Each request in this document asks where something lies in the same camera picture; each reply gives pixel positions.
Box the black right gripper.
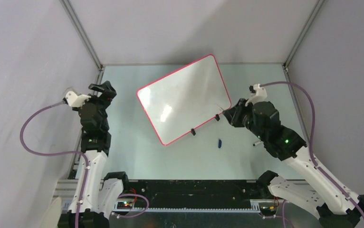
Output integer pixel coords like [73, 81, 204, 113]
[223, 98, 267, 142]

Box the pink-framed whiteboard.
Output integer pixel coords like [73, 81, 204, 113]
[136, 54, 232, 146]

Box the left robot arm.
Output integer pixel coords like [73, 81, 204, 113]
[57, 81, 131, 228]

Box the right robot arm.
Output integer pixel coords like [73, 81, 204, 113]
[222, 98, 364, 228]

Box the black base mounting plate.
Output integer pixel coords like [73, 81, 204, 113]
[124, 180, 274, 209]

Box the right controller board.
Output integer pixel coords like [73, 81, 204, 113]
[259, 206, 279, 219]

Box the controller board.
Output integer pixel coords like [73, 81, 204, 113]
[259, 206, 279, 219]
[116, 201, 134, 210]

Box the left controller board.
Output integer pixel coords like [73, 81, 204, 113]
[116, 201, 134, 210]

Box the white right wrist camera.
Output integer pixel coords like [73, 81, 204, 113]
[245, 84, 267, 107]

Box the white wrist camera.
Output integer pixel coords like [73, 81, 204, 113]
[64, 90, 91, 108]
[245, 84, 267, 107]

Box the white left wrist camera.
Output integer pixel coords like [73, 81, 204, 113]
[64, 90, 91, 108]

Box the aluminium frame rail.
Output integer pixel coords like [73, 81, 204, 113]
[53, 179, 337, 218]

